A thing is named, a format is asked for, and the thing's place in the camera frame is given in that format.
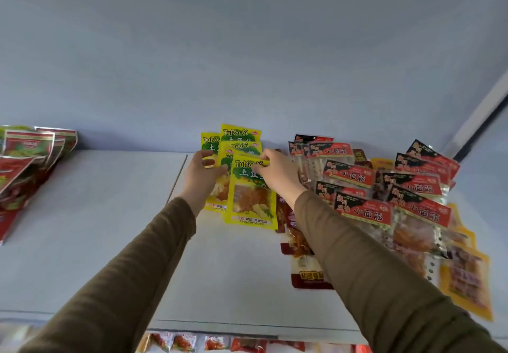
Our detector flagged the row of dark red snacks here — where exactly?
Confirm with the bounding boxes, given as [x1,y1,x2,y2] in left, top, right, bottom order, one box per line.
[230,337,306,353]

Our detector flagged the pile of yellow snack packets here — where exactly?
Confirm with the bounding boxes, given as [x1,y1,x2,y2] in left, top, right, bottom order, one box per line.
[200,123,264,213]

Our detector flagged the pile of red snack packets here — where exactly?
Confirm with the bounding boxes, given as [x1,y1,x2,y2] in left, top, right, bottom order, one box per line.
[0,125,79,245]

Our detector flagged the row of white red snacks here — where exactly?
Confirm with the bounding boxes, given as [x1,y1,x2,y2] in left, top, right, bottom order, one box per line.
[149,332,231,353]

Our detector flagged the person's right hand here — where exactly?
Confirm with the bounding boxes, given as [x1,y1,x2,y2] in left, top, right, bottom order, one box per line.
[252,148,310,211]

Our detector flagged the white metal shelf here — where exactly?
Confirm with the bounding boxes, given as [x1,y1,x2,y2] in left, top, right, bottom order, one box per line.
[0,0,508,353]

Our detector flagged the person's left hand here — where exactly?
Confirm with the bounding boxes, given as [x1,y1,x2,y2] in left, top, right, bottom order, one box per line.
[179,149,229,219]

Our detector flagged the pile of black red snacks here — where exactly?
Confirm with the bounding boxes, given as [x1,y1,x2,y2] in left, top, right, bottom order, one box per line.
[287,134,461,286]

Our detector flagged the person's left forearm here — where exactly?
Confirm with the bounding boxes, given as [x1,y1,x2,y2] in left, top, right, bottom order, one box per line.
[20,197,197,353]

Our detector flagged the yellow green snack packet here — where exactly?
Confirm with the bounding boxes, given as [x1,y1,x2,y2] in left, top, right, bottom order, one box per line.
[225,154,278,230]

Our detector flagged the stack of maroon snacks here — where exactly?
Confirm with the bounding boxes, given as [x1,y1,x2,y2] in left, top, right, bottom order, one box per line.
[353,149,373,169]

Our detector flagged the person's right forearm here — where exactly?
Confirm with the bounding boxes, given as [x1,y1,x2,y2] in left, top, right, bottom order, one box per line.
[294,189,505,353]

